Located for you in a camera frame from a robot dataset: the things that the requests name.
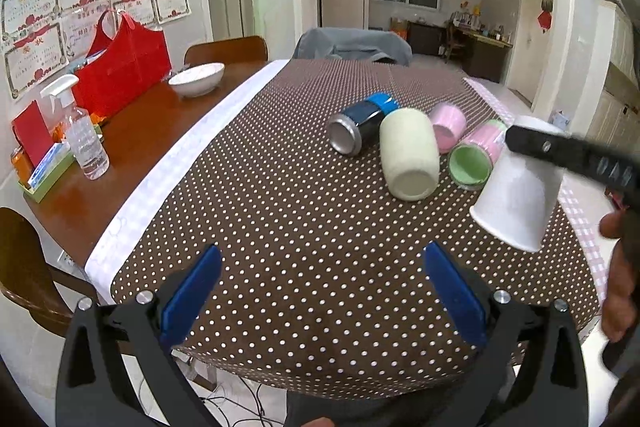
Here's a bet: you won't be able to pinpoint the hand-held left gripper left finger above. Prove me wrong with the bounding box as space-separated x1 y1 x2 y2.
55 243 223 427

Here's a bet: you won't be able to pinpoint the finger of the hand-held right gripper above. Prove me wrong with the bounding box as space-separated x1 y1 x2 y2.
505 125 640 188

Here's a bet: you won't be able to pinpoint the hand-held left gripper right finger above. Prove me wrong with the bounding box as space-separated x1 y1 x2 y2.
422 241 591 427

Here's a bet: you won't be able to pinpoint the white paper cup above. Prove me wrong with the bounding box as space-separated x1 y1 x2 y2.
470 115 571 253

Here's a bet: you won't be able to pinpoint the green and pink cup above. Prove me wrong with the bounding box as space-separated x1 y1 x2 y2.
447 118 510 192

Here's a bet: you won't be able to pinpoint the cream cup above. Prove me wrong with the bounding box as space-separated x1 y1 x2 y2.
378 107 442 202

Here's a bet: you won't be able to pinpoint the blue metal cup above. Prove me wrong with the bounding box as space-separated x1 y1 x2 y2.
327 93 401 155

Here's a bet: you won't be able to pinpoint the person's right hand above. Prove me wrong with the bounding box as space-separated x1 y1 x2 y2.
599 209 640 344

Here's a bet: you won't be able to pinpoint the brown polka dot tablecloth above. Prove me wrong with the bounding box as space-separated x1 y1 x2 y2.
85 57 608 400

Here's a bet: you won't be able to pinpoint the white door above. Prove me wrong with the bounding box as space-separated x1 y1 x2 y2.
510 0 556 90

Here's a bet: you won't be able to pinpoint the dark wooden desk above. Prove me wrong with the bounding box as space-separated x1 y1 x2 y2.
407 19 513 82

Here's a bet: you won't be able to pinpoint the wooden chair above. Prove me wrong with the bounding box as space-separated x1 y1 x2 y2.
0 207 98 338
183 35 269 68

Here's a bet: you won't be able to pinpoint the green tray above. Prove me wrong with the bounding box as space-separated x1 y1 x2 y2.
17 142 76 204

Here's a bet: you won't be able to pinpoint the clear spray bottle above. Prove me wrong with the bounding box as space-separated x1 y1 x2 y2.
40 74 111 181

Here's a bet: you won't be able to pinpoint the tissue packet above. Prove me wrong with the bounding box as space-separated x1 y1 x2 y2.
27 142 71 188

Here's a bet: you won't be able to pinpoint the orange packet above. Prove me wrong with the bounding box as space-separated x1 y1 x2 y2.
11 146 33 180

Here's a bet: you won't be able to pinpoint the white bowl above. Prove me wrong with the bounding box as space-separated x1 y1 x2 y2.
167 62 226 98

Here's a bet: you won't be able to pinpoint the red envelope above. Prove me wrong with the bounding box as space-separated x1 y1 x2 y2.
11 101 56 168

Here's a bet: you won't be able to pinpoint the red bag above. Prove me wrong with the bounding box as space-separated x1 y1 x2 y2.
70 9 173 120

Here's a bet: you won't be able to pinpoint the grey cloth covered chair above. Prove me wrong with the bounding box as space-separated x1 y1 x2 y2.
292 27 413 68

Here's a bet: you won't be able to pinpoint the black cables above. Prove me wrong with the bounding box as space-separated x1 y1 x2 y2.
190 377 291 427

